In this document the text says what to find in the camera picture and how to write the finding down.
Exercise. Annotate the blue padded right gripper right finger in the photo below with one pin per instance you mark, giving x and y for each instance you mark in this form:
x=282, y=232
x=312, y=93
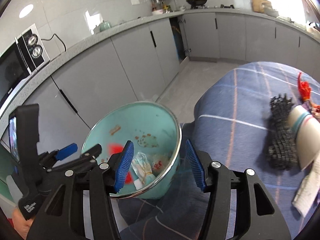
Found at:
x=201, y=165

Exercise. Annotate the white sponge block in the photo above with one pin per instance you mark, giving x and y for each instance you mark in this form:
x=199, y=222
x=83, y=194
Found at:
x=138, y=184

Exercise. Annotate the teal trash bin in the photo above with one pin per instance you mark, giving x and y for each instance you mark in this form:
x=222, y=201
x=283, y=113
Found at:
x=154, y=130

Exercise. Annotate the blue plaid tablecloth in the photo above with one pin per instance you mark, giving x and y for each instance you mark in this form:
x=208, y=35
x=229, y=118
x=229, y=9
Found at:
x=232, y=124

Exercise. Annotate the green ceramic teapot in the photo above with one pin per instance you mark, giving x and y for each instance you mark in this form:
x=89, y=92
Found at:
x=105, y=25

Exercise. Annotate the person's left hand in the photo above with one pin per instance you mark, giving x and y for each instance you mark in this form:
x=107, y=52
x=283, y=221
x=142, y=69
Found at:
x=21, y=225

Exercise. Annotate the red tassel ornament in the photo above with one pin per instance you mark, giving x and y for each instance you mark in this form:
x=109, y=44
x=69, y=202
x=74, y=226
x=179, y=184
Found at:
x=305, y=94

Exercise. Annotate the white crumpled paper towel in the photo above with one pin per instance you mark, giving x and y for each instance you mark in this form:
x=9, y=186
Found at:
x=307, y=191

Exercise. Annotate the grey lower kitchen cabinets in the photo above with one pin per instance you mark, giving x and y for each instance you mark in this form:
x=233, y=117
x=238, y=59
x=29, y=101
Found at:
x=137, y=61

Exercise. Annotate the black knitted cloth bundle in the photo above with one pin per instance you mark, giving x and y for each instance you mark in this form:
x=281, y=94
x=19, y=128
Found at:
x=281, y=152

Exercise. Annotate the black white microwave oven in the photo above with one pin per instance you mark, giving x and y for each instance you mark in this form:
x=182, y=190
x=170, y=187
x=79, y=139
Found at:
x=22, y=59

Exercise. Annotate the white blue paper cup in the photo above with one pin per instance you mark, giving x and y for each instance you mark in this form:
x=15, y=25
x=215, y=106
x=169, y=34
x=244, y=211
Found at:
x=305, y=129

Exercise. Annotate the metal pot on counter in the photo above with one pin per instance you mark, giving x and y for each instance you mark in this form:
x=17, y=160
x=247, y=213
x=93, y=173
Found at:
x=268, y=10

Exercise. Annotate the wooden cutting board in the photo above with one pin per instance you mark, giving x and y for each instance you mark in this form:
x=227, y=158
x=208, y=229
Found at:
x=260, y=5

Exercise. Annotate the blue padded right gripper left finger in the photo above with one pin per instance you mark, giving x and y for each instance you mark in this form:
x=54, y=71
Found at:
x=121, y=164

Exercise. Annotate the red plastic bag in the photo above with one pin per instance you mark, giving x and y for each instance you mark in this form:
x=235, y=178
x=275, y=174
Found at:
x=114, y=148

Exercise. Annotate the gas stove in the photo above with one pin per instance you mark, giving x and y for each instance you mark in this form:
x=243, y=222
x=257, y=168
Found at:
x=222, y=6

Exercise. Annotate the white wrapper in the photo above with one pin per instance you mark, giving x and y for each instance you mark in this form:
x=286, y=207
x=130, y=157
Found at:
x=142, y=168

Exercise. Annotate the black wok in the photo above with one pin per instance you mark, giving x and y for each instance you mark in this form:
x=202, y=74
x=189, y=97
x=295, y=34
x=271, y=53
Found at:
x=194, y=4

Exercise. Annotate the metal spice rack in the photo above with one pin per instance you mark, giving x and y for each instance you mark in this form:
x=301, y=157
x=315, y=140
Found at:
x=163, y=6

